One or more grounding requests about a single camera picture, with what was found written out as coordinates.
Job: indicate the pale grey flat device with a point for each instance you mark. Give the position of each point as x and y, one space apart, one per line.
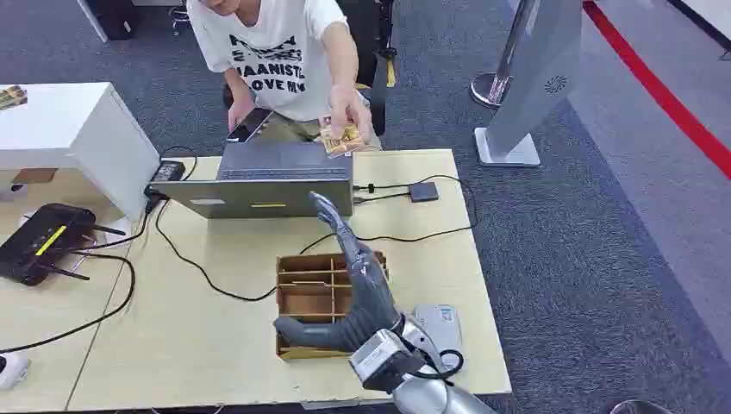
442 328

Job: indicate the brown cardboard box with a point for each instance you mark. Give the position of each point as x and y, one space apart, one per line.
34 175

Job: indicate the person's left hand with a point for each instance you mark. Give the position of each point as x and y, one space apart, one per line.
349 111

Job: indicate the printed cards on cabinet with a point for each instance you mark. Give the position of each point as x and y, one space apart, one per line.
11 97

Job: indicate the grey laptop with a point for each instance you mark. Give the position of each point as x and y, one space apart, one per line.
257 194

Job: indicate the black power adapter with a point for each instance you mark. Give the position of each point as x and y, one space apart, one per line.
167 171

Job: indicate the chrome stanchion post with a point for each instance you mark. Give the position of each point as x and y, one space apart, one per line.
491 88

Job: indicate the person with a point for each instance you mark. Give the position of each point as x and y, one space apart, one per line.
274 63

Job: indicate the red floor tape strip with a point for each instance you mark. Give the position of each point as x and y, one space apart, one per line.
657 88

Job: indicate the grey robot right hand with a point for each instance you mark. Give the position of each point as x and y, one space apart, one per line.
368 297

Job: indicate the grey tape roll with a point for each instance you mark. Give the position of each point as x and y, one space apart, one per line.
12 193

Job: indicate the black router with antennas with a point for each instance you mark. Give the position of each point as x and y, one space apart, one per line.
40 243

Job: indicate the round grey metal base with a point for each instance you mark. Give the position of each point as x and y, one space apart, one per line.
639 408

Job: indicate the black computer tower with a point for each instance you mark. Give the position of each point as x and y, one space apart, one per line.
117 17

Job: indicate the person's right hand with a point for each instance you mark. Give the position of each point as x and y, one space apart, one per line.
241 108

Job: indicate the grey standing panel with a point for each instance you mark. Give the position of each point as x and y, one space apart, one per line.
531 80

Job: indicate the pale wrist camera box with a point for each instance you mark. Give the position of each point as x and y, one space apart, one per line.
374 357

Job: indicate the wooden card box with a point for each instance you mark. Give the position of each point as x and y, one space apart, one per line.
311 297

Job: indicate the white cabinet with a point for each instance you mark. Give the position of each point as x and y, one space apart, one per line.
63 126

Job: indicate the black smartphone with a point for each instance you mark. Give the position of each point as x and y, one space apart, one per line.
248 127

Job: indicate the small black hub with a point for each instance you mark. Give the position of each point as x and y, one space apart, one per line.
424 192

